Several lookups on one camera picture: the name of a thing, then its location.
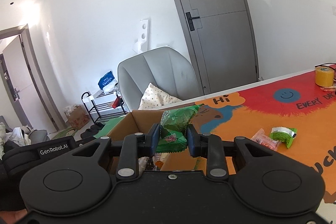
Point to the pink clear snack packet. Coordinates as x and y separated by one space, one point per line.
262 139

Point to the white dotted cushion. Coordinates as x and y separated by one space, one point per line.
154 97

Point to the green pea snack bag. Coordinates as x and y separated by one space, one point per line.
173 128

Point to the colourful cartoon table mat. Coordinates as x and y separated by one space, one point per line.
291 101

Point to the black door handle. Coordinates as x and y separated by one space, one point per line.
190 20

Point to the white board with holes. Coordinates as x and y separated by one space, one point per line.
141 45

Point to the blue and white bag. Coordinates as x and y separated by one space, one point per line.
107 82

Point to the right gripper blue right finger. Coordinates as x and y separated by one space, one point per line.
194 141

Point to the grey door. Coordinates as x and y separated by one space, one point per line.
222 48

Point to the person's left hand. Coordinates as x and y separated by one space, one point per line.
11 217

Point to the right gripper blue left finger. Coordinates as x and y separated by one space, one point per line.
152 139

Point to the small cardboard box on floor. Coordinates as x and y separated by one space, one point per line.
76 116

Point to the grey upholstered chair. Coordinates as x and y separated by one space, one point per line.
163 67

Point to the black metal shoe rack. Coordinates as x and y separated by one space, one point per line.
101 107

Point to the open side door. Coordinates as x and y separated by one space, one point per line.
30 92

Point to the green and silver snack packet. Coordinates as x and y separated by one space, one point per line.
284 135

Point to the yellow tape roll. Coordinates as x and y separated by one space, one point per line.
324 76

